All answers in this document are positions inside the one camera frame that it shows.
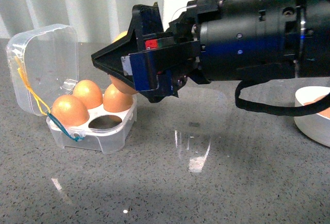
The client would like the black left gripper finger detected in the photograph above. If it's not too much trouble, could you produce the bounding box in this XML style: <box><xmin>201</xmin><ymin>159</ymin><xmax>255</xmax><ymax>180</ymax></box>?
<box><xmin>112</xmin><ymin>2</ymin><xmax>172</xmax><ymax>54</ymax></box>

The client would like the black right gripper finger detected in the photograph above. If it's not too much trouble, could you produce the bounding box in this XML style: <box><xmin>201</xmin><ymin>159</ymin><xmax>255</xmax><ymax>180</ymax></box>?
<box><xmin>91</xmin><ymin>41</ymin><xmax>204</xmax><ymax>103</ymax></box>

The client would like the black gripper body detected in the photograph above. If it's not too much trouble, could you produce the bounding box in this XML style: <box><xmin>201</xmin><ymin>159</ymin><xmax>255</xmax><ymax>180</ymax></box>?
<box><xmin>170</xmin><ymin>0</ymin><xmax>301</xmax><ymax>84</ymax></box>

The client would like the brown egg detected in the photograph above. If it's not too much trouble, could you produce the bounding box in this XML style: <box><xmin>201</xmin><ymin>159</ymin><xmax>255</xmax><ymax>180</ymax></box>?
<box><xmin>73</xmin><ymin>79</ymin><xmax>103</xmax><ymax>109</ymax></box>
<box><xmin>304</xmin><ymin>95</ymin><xmax>330</xmax><ymax>118</ymax></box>
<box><xmin>52</xmin><ymin>95</ymin><xmax>89</xmax><ymax>126</ymax></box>
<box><xmin>103</xmin><ymin>84</ymin><xmax>133</xmax><ymax>113</ymax></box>
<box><xmin>109</xmin><ymin>31</ymin><xmax>138</xmax><ymax>95</ymax></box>

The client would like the clear plastic egg box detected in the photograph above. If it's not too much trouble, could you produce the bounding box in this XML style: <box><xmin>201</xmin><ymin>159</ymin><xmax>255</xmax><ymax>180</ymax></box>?
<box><xmin>6</xmin><ymin>24</ymin><xmax>137</xmax><ymax>154</ymax></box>

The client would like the brown egg in bowl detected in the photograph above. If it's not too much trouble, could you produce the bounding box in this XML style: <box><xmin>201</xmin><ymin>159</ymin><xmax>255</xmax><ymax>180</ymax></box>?
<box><xmin>304</xmin><ymin>95</ymin><xmax>330</xmax><ymax>118</ymax></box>

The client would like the grey curtain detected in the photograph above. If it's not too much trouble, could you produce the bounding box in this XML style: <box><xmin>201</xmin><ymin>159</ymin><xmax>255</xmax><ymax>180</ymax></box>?
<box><xmin>1</xmin><ymin>0</ymin><xmax>163</xmax><ymax>43</ymax></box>

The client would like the blue rubber band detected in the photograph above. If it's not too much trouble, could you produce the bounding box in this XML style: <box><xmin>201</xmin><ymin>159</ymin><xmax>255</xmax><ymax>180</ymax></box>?
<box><xmin>46</xmin><ymin>112</ymin><xmax>84</xmax><ymax>142</ymax></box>

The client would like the white bowl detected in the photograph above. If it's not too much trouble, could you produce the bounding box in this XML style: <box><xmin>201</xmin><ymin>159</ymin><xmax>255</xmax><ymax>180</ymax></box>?
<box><xmin>294</xmin><ymin>86</ymin><xmax>329</xmax><ymax>147</ymax></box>

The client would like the yellow rubber band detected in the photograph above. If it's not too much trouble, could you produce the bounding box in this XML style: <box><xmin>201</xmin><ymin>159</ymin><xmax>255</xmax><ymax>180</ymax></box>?
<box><xmin>14</xmin><ymin>56</ymin><xmax>51</xmax><ymax>116</ymax></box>

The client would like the black sleeved cable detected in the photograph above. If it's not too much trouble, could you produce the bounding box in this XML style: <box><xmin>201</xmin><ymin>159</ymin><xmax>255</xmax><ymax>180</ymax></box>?
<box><xmin>235</xmin><ymin>79</ymin><xmax>330</xmax><ymax>117</ymax></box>

